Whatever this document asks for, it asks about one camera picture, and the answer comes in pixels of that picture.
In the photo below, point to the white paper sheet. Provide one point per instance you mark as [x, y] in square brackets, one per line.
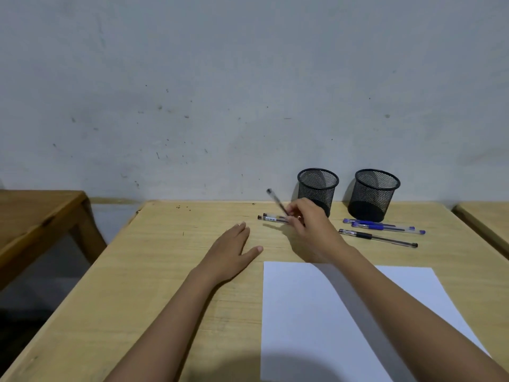
[302, 326]

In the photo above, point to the dark wooden table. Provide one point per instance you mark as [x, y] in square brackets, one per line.
[35, 218]

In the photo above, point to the labelled clear gel pen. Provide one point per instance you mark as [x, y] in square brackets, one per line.
[274, 216]
[270, 219]

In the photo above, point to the person's right thumb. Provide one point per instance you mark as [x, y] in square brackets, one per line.
[293, 224]

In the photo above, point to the blue gel pen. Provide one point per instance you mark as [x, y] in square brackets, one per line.
[368, 222]
[391, 229]

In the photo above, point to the light wooden side table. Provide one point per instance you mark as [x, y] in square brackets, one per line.
[485, 224]

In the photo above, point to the person's left hand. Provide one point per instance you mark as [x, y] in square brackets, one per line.
[226, 258]

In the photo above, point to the black mesh pen holder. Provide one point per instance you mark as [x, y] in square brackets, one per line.
[373, 194]
[317, 190]

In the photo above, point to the black grip gel pen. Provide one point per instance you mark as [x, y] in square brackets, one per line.
[377, 237]

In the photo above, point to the person's right forearm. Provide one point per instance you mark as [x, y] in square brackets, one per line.
[405, 314]

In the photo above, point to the person's right hand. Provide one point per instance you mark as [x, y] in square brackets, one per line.
[318, 232]

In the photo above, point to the person's left thumb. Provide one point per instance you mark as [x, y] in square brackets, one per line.
[253, 253]

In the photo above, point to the person's left forearm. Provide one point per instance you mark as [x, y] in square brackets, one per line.
[167, 330]

